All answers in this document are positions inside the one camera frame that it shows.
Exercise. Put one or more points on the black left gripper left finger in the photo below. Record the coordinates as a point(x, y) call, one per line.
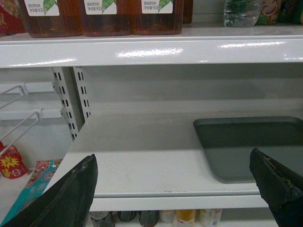
point(66, 203)

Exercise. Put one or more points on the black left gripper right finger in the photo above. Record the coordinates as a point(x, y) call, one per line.
point(280, 187)

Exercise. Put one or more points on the grey-silver rectangular tray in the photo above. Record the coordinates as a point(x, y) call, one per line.
point(228, 142)

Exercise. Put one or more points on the teal snack bag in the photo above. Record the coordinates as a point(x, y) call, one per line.
point(34, 188)

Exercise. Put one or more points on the red snack pouch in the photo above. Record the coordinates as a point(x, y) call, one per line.
point(11, 164)

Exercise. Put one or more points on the white perforated shelf upright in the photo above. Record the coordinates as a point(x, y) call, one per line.
point(70, 85)

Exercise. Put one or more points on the white metal shelf board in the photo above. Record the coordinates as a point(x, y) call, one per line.
point(197, 44)

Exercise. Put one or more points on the clear water bottle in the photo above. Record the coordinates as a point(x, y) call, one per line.
point(241, 13)

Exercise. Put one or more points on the brown tea bottle left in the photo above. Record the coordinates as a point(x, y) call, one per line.
point(50, 18)

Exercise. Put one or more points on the brown tea bottle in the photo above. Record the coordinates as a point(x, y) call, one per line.
point(156, 17)
point(105, 17)
point(50, 18)

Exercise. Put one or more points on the brown tea bottle middle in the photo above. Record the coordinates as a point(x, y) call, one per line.
point(105, 17)

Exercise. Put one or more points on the brown tea bottle right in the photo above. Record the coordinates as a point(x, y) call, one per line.
point(156, 17)

